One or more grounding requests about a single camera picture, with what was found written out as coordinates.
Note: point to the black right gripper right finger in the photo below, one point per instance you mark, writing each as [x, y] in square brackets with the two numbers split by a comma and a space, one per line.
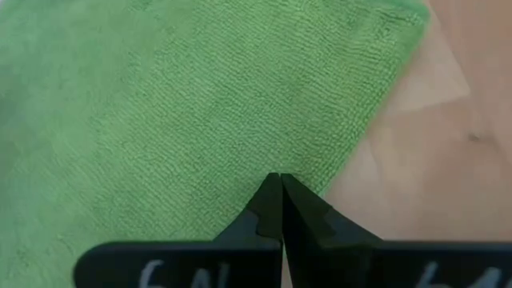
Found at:
[340, 260]

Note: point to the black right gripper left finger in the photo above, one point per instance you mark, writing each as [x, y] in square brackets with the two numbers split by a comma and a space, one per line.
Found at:
[224, 264]

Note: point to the green microfiber towel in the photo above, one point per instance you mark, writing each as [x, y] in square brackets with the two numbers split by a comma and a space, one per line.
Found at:
[180, 100]

